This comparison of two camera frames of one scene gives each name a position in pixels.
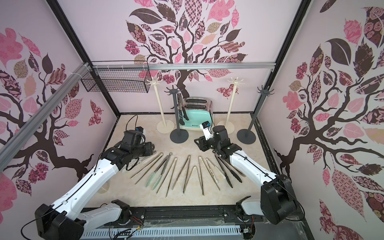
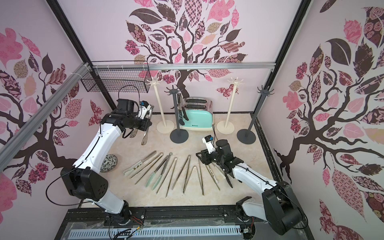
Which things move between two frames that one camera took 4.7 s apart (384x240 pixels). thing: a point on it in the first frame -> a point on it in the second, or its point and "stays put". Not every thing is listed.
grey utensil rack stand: (178, 136) stays put
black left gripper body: (143, 150) -> (136, 122)
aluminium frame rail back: (184, 66) stays put
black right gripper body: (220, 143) -> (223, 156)
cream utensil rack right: (229, 126) stays put
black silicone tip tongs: (180, 115) stays put
